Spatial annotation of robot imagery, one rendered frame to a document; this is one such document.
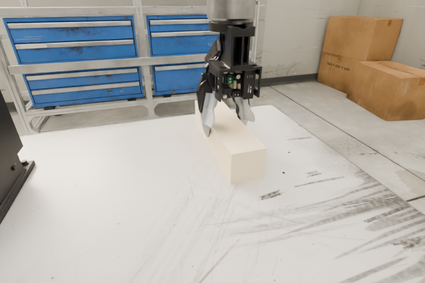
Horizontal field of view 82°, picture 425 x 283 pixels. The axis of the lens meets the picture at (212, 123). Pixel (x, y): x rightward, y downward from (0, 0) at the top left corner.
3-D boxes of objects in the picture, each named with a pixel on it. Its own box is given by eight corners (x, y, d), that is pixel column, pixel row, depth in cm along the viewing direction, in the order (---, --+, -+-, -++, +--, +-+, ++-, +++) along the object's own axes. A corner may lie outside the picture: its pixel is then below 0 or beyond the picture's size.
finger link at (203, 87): (193, 112, 45) (205, 64, 42) (191, 108, 46) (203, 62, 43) (216, 115, 47) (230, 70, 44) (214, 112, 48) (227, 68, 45)
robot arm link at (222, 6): (201, -10, 39) (248, -9, 41) (201, 21, 41) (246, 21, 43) (215, -11, 33) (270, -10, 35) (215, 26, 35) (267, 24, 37)
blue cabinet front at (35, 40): (34, 107, 167) (2, 18, 141) (143, 96, 186) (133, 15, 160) (33, 108, 164) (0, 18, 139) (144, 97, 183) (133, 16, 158)
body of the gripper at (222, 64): (217, 106, 39) (218, 25, 34) (203, 89, 46) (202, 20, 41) (260, 101, 41) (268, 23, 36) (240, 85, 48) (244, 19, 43)
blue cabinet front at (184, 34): (154, 95, 188) (145, 15, 162) (241, 86, 207) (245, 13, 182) (155, 96, 185) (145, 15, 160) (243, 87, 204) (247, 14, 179)
